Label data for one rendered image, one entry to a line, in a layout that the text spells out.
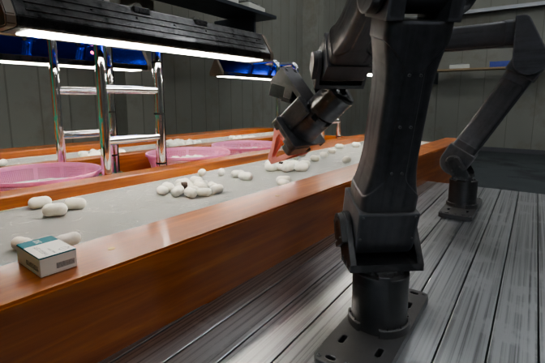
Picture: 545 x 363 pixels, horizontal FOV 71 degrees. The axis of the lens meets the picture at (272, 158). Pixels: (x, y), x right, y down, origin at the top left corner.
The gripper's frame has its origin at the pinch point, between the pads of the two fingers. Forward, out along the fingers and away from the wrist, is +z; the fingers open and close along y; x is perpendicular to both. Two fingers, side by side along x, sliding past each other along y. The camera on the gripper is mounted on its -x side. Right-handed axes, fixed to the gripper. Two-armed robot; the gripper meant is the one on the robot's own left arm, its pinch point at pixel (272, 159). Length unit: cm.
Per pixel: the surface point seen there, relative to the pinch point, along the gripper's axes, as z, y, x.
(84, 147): 80, -9, -61
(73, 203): 21.2, 28.7, -9.3
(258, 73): 43, -83, -69
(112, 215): 16.2, 25.7, -3.2
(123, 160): 54, -5, -37
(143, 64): 42, -20, -68
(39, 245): -0.5, 42.9, 5.3
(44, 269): -2.6, 43.9, 8.7
